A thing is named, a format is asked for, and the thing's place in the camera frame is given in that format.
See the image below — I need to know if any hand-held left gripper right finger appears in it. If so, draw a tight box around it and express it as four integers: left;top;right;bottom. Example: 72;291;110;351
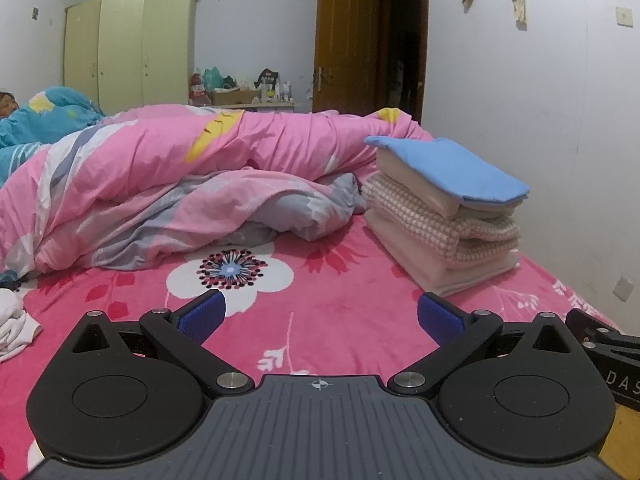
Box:
387;292;581;396

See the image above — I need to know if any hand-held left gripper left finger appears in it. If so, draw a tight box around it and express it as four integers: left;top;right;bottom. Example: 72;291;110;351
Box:
62;289;253;396

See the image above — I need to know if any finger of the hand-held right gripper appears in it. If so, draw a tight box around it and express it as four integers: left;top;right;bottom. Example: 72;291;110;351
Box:
565;307;640;356

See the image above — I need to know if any blue t-shirt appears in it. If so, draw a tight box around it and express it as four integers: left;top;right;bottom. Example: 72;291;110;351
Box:
363;135;531;207

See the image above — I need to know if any pink floral blanket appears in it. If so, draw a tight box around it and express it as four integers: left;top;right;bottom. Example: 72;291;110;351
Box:
0;210;626;466

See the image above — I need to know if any folded cream garment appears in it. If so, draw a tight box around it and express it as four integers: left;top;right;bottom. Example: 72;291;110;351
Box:
375;146;526;220

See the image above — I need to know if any pink and grey quilt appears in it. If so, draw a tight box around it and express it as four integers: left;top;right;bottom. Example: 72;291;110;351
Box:
0;104;436;281

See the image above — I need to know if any crumpled white garment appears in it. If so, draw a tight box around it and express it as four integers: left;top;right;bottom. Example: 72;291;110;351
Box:
0;287;45;363

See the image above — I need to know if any white desk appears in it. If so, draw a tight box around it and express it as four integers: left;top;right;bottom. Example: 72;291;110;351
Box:
192;101;297;113

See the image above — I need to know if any cardboard box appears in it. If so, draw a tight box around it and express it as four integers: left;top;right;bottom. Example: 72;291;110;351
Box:
207;87;261;106

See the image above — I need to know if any pale yellow wardrobe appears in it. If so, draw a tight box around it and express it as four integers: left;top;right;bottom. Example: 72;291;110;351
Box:
63;0;198;116

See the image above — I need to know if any brown wooden door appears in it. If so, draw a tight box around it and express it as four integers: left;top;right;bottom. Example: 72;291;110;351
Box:
312;0;430;126

